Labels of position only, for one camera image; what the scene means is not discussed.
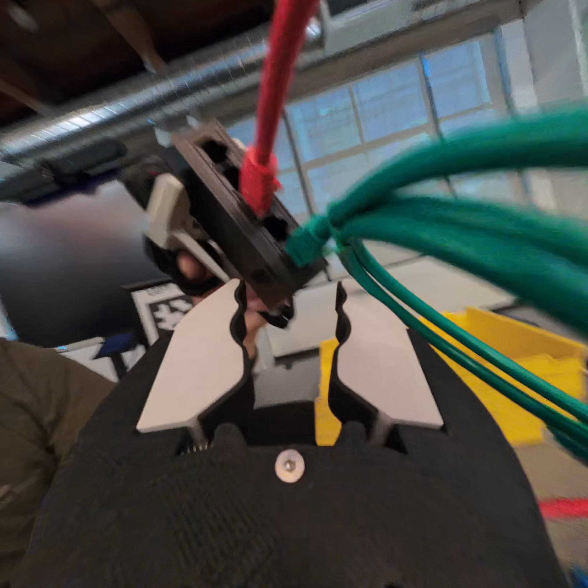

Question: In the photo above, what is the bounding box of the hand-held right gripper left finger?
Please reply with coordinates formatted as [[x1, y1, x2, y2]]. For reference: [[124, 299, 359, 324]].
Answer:
[[135, 278, 253, 435]]

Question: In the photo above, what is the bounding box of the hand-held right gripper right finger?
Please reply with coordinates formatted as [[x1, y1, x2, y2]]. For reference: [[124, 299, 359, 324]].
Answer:
[[328, 281, 445, 430]]

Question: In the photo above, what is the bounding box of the black network switch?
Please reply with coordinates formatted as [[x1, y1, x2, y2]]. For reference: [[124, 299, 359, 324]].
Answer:
[[171, 117, 329, 309]]

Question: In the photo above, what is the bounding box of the green ethernet cable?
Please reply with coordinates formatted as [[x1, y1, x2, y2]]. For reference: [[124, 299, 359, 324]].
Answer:
[[284, 105, 588, 462]]

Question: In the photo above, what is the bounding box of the red ethernet cable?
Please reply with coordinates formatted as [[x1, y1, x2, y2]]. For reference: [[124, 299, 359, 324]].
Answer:
[[238, 0, 588, 521]]

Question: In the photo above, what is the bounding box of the yellow plastic bin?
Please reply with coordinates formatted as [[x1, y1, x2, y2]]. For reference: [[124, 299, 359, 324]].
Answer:
[[315, 307, 588, 447]]

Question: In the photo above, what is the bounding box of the person's olive sleeve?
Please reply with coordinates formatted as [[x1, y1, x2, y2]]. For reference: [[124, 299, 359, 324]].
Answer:
[[0, 337, 118, 586]]

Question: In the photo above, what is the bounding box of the large paned window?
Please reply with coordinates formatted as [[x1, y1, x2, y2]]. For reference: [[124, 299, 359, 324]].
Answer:
[[225, 18, 588, 262]]

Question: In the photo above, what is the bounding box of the silver round air duct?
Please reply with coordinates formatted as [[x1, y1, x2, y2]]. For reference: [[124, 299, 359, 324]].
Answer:
[[0, 25, 322, 164]]

